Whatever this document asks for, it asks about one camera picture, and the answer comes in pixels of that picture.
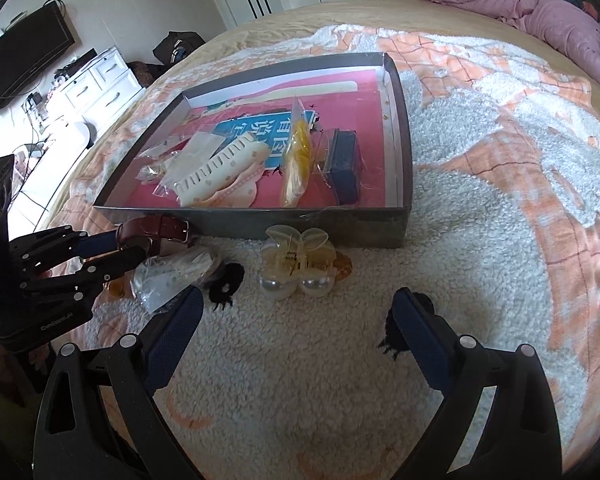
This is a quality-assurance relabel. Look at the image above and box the white card jewelry bag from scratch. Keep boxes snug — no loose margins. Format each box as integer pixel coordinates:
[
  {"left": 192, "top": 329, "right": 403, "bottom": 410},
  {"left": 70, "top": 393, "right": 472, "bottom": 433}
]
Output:
[{"left": 155, "top": 132, "right": 226, "bottom": 196}]

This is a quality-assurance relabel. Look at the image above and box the amber hair tie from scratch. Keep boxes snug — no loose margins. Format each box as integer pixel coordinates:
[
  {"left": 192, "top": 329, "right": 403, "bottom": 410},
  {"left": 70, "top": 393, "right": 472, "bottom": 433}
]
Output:
[{"left": 332, "top": 252, "right": 353, "bottom": 281}]

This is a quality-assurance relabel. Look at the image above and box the bed with beige sheet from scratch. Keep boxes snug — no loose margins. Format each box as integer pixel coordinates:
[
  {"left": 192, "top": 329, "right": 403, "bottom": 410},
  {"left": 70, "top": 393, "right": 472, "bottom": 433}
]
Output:
[{"left": 45, "top": 0, "right": 600, "bottom": 311}]

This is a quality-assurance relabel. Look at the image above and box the white drawer dresser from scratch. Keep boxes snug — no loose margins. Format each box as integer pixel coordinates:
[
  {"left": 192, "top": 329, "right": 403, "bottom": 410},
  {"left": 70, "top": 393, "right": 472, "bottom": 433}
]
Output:
[{"left": 62, "top": 47, "right": 146, "bottom": 123}]

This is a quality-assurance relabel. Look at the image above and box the clear plastic jewelry bag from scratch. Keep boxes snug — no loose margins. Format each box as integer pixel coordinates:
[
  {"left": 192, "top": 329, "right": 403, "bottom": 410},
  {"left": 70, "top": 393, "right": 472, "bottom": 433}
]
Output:
[{"left": 132, "top": 250, "right": 221, "bottom": 311}]

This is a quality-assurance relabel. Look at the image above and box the brown leather strap bracelet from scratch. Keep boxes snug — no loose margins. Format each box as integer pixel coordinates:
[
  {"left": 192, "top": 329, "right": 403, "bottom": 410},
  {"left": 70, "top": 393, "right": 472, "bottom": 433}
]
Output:
[{"left": 115, "top": 214, "right": 191, "bottom": 261}]

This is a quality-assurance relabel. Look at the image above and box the black small hair claw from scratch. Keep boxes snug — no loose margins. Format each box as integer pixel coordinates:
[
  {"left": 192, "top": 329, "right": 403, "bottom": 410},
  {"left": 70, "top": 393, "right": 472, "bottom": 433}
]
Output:
[{"left": 205, "top": 262, "right": 246, "bottom": 308}]

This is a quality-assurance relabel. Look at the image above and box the pink quilt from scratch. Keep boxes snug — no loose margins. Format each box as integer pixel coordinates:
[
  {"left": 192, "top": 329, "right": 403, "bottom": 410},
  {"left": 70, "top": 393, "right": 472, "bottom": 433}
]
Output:
[{"left": 416, "top": 0, "right": 600, "bottom": 98}]

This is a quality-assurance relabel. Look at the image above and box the white desk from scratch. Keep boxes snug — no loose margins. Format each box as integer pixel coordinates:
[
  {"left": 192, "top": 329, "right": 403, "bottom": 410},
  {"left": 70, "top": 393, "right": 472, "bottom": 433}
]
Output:
[{"left": 7, "top": 120, "right": 91, "bottom": 241}]

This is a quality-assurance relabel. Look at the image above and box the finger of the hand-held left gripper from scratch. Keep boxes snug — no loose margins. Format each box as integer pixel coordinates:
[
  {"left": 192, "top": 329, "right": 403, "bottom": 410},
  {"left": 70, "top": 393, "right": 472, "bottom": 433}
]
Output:
[
  {"left": 10, "top": 226, "right": 126, "bottom": 281},
  {"left": 20, "top": 246, "right": 146, "bottom": 311}
]

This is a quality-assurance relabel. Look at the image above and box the cream hair claw clip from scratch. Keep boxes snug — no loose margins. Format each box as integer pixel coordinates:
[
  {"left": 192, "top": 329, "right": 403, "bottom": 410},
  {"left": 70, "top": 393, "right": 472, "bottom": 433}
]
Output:
[{"left": 172, "top": 139, "right": 272, "bottom": 209}]

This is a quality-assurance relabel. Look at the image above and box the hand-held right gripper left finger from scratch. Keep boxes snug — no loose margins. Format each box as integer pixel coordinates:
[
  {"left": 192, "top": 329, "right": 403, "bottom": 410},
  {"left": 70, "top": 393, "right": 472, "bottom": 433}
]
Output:
[{"left": 32, "top": 286, "right": 205, "bottom": 480}]

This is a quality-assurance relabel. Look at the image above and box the clear bow clip with pearls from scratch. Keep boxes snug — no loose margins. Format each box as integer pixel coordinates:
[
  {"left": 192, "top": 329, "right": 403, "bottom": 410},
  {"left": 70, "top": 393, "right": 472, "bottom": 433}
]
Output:
[{"left": 259, "top": 226, "right": 338, "bottom": 303}]

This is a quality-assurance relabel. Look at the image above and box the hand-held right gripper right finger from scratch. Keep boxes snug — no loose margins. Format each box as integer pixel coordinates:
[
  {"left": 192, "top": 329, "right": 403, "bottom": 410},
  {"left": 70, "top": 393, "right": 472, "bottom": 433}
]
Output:
[{"left": 391, "top": 287, "right": 563, "bottom": 480}]

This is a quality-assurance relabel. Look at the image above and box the yellow accessory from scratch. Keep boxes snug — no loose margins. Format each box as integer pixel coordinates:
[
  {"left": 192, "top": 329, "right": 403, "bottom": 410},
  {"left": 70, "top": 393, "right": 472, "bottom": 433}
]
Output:
[{"left": 279, "top": 97, "right": 316, "bottom": 207}]

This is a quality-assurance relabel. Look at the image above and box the shallow grey box red bottom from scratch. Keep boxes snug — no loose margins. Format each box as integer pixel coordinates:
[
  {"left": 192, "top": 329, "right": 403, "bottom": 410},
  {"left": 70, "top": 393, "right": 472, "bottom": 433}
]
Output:
[{"left": 92, "top": 51, "right": 413, "bottom": 250}]

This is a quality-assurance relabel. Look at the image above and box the black bag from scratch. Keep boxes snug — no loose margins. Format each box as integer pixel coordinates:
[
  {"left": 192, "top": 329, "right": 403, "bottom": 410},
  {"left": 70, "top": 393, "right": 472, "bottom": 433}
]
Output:
[{"left": 152, "top": 31, "right": 206, "bottom": 63}]

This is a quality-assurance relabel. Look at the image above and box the orange spiral hair tie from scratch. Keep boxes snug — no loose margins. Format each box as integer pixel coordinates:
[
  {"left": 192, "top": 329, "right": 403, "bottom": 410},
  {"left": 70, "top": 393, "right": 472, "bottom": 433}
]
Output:
[{"left": 102, "top": 280, "right": 131, "bottom": 301}]

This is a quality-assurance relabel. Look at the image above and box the black flower hair tie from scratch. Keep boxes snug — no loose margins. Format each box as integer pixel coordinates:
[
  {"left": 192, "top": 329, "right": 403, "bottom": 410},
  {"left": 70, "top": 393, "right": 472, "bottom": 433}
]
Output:
[{"left": 377, "top": 300, "right": 436, "bottom": 356}]

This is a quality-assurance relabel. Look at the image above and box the blue hair accessory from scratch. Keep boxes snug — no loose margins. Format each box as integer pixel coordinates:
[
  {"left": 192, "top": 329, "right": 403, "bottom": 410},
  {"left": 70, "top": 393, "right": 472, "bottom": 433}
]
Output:
[{"left": 314, "top": 127, "right": 363, "bottom": 206}]

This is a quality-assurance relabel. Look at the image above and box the dark brown bag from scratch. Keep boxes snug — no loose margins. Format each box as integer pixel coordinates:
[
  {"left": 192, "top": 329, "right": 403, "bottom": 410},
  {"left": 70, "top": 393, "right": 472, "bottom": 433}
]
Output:
[{"left": 127, "top": 60, "right": 156, "bottom": 81}]

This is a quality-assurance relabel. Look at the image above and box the black flat television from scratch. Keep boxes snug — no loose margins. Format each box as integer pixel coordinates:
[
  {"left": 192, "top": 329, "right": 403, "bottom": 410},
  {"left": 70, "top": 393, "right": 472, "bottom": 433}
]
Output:
[{"left": 0, "top": 1, "right": 76, "bottom": 116}]

